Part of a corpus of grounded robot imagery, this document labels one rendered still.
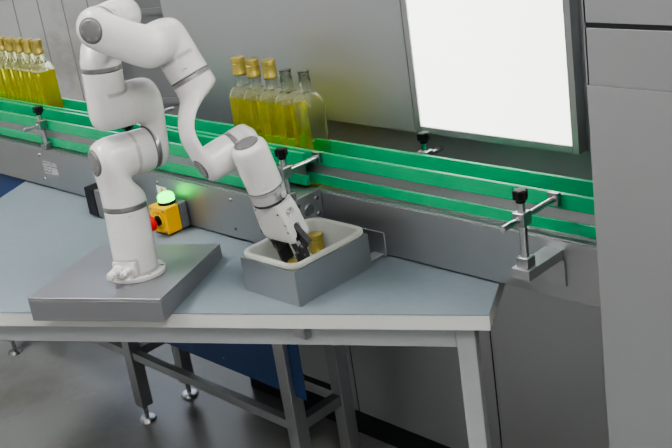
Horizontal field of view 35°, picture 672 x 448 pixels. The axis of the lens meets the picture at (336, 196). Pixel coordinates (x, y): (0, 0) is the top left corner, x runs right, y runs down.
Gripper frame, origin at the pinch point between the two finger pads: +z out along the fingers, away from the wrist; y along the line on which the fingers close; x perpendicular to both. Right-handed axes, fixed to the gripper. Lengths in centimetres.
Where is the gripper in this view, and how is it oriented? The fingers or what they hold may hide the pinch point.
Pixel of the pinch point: (294, 255)
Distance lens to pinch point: 223.1
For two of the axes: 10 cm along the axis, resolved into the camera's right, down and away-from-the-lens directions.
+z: 3.1, 8.1, 5.0
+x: -6.2, 5.7, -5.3
